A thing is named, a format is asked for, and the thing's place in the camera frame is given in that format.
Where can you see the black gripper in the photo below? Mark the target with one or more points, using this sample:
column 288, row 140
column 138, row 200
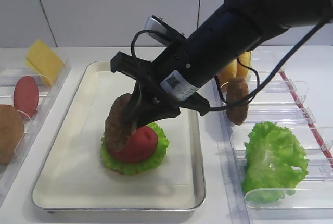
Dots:
column 163, row 86

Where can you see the brown meat patty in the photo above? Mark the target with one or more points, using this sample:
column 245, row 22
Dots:
column 237, row 89
column 117, row 133

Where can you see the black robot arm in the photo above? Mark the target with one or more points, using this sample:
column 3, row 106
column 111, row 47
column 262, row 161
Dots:
column 238, row 26

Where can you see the red tomato slice on tray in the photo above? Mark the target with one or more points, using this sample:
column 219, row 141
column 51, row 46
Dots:
column 140, row 146

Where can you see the green lettuce leaf on tray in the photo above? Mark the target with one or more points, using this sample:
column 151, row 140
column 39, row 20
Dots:
column 158, row 155

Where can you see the yellow cheese slice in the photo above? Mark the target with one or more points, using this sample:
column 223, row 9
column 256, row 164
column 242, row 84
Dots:
column 44, row 62

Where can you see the red tomato slice in rack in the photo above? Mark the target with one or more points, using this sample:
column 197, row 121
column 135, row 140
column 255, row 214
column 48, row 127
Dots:
column 26, row 96

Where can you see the green lettuce leaf in rack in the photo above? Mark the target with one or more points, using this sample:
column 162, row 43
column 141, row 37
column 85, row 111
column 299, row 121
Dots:
column 276, row 163

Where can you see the cream metal baking tray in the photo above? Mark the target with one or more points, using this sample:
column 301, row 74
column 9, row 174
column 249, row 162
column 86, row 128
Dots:
column 53, row 190

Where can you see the white parchment paper sheet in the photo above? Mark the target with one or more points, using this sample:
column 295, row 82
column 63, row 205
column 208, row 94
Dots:
column 84, row 150

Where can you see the left golden bun half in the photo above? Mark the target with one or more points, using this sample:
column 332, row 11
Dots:
column 227, row 72

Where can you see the golden bun half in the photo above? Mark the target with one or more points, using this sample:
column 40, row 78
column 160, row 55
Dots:
column 227, row 72
column 244, row 59

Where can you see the right golden bun half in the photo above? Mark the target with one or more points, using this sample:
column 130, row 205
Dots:
column 244, row 59

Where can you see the clear right acrylic rack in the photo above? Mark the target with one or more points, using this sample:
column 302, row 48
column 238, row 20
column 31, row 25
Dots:
column 299, row 98

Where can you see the clear acrylic rack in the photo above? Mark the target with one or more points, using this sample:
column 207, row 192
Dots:
column 32, row 126
column 299, row 98

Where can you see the brown bun in left rack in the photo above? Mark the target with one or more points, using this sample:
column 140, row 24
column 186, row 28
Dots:
column 12, row 130

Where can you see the clear left acrylic rack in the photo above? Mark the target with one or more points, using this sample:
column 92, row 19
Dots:
column 32, row 126

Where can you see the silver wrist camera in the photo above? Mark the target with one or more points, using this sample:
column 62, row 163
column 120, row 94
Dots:
column 167, row 34

